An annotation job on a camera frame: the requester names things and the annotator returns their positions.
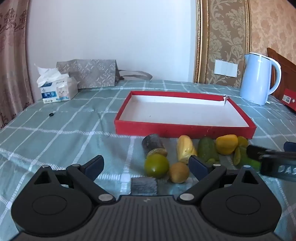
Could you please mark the large green tomato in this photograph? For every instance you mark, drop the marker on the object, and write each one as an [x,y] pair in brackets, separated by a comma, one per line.
[156,165]

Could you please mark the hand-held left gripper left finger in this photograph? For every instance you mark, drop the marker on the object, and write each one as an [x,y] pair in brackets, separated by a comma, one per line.
[94,165]

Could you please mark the whole green cucumber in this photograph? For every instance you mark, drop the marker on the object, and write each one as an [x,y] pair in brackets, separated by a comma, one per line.
[205,149]

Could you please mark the red labelled box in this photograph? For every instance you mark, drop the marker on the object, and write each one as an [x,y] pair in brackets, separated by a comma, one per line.
[291,92]

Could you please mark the tissue pack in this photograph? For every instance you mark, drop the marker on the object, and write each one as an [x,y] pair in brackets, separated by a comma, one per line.
[57,90]

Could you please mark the gold wall moulding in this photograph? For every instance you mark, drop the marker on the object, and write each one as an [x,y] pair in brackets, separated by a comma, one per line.
[199,34]

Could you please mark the green checked tablecloth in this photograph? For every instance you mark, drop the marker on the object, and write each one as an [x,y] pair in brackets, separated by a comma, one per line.
[69,139]

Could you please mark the yellow bell pepper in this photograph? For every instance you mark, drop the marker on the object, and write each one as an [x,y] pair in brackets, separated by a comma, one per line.
[226,143]

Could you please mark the red shallow cardboard box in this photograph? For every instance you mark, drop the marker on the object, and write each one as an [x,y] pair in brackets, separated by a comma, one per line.
[185,111]

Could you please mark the brown kiwi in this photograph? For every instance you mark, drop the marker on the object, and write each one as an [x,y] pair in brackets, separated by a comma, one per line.
[178,172]

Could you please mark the white wall switch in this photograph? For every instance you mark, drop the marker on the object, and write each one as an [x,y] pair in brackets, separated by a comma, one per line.
[226,68]

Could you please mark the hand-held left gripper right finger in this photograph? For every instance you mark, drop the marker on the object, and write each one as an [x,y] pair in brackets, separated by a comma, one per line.
[198,167]

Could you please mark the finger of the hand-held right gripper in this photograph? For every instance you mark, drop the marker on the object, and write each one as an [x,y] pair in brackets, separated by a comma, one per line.
[290,146]
[254,151]

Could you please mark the yellow ribbed fruit piece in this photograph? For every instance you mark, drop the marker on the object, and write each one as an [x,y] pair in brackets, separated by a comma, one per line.
[185,148]

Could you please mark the cut green cucumber half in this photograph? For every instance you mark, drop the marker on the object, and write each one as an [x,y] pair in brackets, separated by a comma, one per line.
[240,157]

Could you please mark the brown wooden chair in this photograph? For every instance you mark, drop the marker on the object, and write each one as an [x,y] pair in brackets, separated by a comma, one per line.
[286,69]

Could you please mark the pink patterned curtain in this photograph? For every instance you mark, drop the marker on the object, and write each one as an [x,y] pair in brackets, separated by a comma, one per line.
[13,58]

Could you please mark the light blue electric kettle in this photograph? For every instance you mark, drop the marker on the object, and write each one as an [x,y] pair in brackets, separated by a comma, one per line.
[254,78]

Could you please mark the grey patterned gift bag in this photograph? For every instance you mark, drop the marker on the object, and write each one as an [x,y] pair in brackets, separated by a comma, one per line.
[92,74]

